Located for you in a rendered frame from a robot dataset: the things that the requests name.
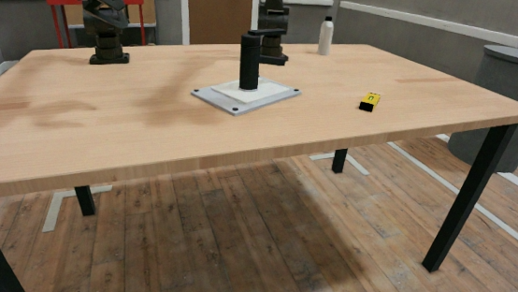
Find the yellow pocket level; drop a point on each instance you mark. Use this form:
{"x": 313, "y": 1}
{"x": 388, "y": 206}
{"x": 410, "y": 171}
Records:
{"x": 369, "y": 102}

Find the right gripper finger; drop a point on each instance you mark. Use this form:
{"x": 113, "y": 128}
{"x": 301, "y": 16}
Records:
{"x": 93, "y": 8}
{"x": 118, "y": 5}

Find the white bottle with black cap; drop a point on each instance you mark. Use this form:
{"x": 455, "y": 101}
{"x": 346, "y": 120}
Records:
{"x": 325, "y": 36}

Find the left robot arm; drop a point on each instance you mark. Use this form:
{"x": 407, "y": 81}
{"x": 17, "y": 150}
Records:
{"x": 271, "y": 45}

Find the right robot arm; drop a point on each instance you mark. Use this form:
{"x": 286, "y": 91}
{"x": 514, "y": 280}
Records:
{"x": 108, "y": 50}

